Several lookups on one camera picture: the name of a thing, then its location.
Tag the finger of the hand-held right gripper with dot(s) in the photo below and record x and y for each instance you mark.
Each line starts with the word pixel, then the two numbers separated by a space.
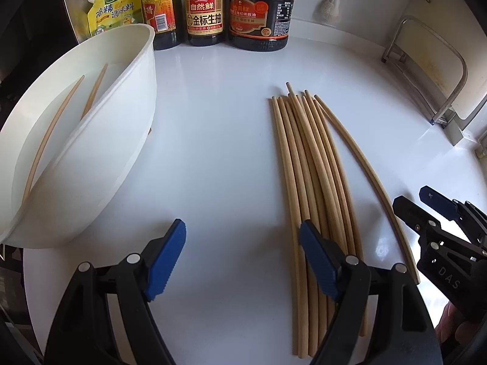
pixel 441 203
pixel 413 213

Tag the long wooden chopstick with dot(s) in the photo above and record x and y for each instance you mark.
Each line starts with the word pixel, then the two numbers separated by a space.
pixel 95 89
pixel 72 97

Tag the pile of wooden chopsticks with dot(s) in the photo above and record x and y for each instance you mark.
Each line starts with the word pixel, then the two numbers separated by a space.
pixel 304 167

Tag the steel range hood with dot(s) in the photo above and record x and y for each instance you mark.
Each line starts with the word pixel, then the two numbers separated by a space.
pixel 68 0

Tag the yellow cap vinegar bottle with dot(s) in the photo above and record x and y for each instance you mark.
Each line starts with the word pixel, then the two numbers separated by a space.
pixel 158 11

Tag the metal rack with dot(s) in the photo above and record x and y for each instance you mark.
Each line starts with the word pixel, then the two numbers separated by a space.
pixel 413 93

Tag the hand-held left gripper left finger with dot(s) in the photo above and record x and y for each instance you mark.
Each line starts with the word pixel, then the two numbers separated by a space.
pixel 167 258

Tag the yellow seasoning pouch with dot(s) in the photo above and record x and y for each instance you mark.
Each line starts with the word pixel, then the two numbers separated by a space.
pixel 110 11

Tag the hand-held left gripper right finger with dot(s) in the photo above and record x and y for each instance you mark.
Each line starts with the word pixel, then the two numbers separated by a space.
pixel 317 258

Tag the white plastic bowl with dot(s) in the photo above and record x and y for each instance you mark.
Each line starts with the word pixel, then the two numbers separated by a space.
pixel 95 178

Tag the yellow cap soy sauce bottle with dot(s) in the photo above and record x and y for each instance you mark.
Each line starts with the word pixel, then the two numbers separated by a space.
pixel 205 15

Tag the person's right hand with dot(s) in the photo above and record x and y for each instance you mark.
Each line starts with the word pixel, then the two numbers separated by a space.
pixel 456 327

